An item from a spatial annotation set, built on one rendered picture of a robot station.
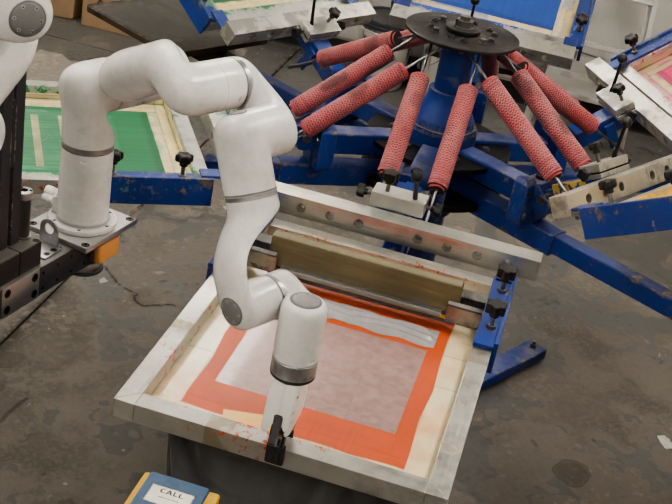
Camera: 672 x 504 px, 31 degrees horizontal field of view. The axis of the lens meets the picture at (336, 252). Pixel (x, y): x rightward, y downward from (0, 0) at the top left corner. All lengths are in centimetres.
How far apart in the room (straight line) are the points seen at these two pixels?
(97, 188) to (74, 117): 14
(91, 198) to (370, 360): 61
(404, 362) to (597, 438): 176
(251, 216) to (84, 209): 46
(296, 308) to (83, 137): 55
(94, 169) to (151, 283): 217
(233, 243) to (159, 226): 286
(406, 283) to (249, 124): 72
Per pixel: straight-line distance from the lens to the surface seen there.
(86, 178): 222
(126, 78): 205
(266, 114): 192
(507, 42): 317
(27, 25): 173
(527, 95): 313
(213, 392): 220
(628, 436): 413
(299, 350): 190
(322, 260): 251
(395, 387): 230
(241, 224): 189
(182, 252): 458
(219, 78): 195
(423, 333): 247
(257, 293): 190
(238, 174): 189
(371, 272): 249
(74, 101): 216
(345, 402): 223
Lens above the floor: 223
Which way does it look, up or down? 28 degrees down
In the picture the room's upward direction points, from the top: 11 degrees clockwise
